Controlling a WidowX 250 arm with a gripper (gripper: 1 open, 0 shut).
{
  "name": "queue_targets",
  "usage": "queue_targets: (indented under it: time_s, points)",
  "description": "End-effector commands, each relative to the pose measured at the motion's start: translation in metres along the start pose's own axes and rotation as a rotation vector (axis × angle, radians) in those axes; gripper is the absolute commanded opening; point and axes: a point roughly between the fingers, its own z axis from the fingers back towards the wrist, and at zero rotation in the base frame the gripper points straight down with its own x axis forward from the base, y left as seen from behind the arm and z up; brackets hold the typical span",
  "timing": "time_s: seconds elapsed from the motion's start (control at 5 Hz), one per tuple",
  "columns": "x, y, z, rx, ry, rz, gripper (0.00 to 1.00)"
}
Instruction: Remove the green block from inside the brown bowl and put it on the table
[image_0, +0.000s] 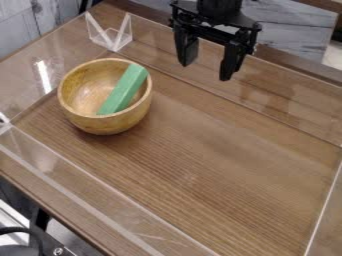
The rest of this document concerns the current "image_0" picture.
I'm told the green rectangular block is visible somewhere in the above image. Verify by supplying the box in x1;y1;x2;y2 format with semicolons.
96;64;148;115

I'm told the black cable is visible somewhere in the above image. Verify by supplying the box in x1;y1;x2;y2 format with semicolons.
0;227;46;256

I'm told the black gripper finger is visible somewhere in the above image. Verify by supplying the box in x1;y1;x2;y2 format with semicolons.
219;41;246;81
174;25;199;67

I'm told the clear acrylic corner bracket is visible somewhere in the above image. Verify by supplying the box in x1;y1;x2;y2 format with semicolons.
86;12;132;52

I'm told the black metal table leg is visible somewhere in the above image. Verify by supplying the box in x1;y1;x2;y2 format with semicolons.
30;208;68;256

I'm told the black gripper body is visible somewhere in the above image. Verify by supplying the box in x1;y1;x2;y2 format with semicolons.
170;0;262;54

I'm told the brown wooden bowl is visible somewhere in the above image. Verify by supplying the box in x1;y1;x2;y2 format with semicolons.
58;58;152;135

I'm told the clear acrylic tray wall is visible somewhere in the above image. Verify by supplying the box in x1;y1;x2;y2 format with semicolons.
0;122;219;256

